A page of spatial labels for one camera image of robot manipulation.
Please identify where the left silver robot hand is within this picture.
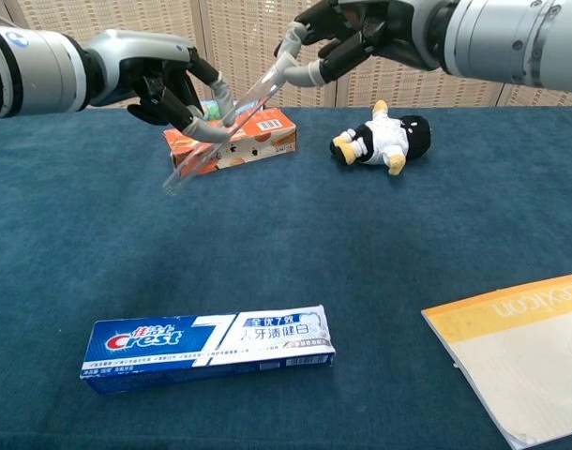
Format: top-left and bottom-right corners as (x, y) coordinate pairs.
(82, 28), (234, 144)

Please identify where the teal table cloth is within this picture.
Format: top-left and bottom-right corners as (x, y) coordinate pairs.
(0, 106), (572, 450)

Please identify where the orange snack box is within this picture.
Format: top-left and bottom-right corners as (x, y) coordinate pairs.
(163, 107), (298, 180)

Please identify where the blue Crest toothpaste box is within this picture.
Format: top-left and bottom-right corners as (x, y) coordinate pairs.
(79, 304), (337, 395)

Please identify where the light blue drink can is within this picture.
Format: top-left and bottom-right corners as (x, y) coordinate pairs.
(199, 97), (265, 122)

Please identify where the bamboo folding screen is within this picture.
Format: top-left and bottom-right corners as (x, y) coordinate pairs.
(0, 0), (572, 110)

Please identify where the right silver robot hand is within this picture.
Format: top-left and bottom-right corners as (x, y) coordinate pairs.
(274, 0), (449, 88)

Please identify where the yellow white notebook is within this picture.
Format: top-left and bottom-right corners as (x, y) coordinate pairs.
(421, 274), (572, 450)

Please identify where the black white plush toy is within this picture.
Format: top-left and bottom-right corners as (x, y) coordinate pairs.
(329, 99), (431, 177)

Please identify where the clear glass tube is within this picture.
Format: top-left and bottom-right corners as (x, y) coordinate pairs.
(162, 63), (287, 197)

